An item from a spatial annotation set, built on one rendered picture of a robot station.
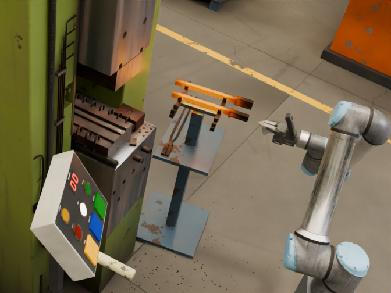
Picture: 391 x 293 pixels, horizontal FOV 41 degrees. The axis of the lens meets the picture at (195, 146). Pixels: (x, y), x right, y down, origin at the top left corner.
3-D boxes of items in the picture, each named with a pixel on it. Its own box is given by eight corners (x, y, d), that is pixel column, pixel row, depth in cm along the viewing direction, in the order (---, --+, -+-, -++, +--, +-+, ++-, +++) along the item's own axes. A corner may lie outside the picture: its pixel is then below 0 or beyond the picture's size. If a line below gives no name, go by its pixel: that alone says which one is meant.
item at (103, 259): (135, 274, 218) (137, 267, 215) (129, 283, 214) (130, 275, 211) (49, 229, 227) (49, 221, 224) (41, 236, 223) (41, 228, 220)
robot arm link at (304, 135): (308, 139, 253) (310, 128, 260) (298, 135, 253) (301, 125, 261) (302, 152, 258) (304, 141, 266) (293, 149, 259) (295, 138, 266)
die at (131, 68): (140, 70, 213) (143, 50, 207) (114, 92, 198) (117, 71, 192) (55, 34, 222) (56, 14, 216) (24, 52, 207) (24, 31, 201)
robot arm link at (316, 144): (326, 161, 258) (333, 146, 251) (302, 154, 259) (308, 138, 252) (327, 151, 265) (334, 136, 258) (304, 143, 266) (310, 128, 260)
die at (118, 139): (130, 136, 236) (132, 121, 230) (107, 160, 221) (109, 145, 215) (53, 101, 244) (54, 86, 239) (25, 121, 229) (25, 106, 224)
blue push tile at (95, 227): (103, 225, 185) (94, 212, 180) (100, 242, 179) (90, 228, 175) (99, 226, 185) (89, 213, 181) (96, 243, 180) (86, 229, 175)
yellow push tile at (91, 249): (99, 247, 177) (89, 233, 173) (96, 265, 172) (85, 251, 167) (94, 248, 178) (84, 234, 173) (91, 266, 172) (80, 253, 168)
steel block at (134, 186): (145, 191, 273) (157, 126, 245) (106, 238, 245) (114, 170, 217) (56, 149, 285) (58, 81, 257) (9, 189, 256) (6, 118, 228)
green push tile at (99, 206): (106, 205, 193) (97, 191, 188) (104, 220, 187) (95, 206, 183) (102, 206, 193) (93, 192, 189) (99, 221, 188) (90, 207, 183)
